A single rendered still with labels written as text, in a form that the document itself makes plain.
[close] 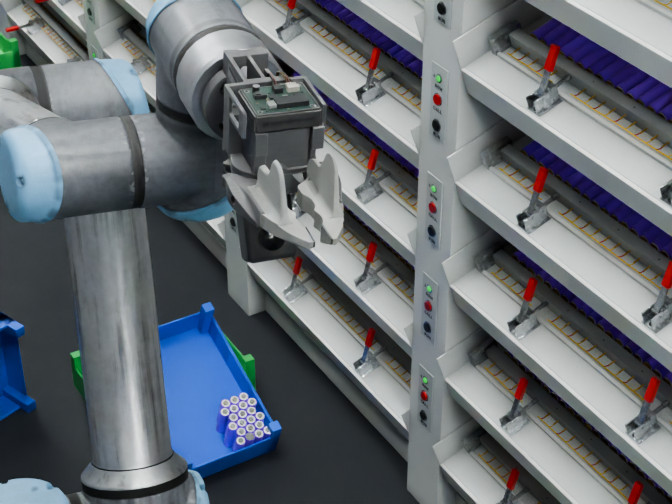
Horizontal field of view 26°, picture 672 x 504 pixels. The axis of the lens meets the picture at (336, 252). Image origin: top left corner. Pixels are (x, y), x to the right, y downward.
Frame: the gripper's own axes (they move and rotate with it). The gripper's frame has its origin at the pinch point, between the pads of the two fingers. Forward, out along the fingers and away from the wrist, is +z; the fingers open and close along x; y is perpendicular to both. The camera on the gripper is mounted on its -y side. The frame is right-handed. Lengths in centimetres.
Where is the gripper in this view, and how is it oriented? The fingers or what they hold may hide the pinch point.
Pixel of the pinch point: (316, 242)
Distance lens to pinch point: 113.1
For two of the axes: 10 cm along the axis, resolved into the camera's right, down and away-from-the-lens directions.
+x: 9.3, -1.4, 3.2
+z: 3.5, 5.4, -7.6
